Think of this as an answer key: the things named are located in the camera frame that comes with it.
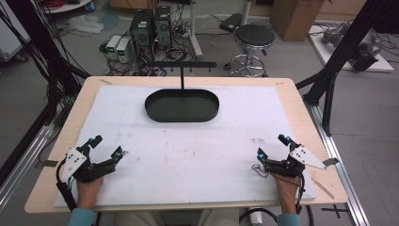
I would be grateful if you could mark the black tape piece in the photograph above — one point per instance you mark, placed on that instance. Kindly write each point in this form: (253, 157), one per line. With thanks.
(50, 163)

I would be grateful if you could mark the white floor board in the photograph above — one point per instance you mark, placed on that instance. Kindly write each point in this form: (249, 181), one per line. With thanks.
(334, 58)

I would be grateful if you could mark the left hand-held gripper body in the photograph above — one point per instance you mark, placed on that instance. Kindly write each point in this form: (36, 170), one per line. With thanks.
(94, 169)

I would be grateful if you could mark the person's left teal sleeve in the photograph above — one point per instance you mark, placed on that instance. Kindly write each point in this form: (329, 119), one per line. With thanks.
(82, 218)

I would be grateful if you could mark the person's teal sleeve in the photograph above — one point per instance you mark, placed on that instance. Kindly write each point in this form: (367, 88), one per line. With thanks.
(288, 220)
(82, 218)

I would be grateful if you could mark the black metal frame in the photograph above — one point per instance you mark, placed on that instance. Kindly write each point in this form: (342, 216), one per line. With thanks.
(345, 47)
(47, 53)

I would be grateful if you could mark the black flat device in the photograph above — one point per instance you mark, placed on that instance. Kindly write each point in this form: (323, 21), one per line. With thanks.
(230, 22)

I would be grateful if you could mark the black round stool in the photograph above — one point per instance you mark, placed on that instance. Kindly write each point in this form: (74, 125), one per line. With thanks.
(254, 36)

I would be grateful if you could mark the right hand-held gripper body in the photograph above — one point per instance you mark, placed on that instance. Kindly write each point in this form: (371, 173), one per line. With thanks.
(282, 167)

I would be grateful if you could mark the black computer tower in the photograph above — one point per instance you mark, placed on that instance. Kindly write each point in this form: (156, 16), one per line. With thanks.
(141, 28)
(162, 25)

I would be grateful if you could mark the grey tape piece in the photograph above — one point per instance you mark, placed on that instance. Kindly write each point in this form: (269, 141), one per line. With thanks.
(331, 162)

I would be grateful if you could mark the person's left hand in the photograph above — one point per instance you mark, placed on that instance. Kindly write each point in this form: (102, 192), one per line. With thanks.
(89, 193)

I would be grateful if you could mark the grey machine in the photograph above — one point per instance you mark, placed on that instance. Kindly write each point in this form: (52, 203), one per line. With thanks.
(363, 50)

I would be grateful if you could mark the silver carabiner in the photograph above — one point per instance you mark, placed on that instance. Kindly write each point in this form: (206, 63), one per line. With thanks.
(259, 171)

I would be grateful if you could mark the white power supply unit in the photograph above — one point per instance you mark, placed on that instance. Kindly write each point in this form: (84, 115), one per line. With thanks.
(124, 50)
(113, 45)

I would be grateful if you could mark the white desk leg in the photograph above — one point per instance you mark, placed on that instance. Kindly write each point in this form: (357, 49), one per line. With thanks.
(195, 31)

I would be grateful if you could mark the person's right hand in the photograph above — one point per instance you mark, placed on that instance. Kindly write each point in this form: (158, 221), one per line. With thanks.
(287, 191)

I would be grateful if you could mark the black hook stand with tray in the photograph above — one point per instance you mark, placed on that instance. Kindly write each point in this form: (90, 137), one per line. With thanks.
(182, 109)

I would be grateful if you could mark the white foam mat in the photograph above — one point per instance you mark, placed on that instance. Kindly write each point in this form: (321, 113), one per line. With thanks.
(188, 157)

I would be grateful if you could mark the brown cardboard box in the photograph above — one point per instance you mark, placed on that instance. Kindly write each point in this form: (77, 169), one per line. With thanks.
(295, 19)

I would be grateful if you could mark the person's right teal sleeve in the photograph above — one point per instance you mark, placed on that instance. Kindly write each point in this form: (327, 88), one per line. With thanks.
(288, 220)

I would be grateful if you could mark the clear plastic bag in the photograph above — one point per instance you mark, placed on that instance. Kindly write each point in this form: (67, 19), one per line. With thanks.
(86, 24)

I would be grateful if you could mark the aluminium rail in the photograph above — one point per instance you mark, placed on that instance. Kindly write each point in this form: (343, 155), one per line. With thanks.
(342, 175)
(28, 153)

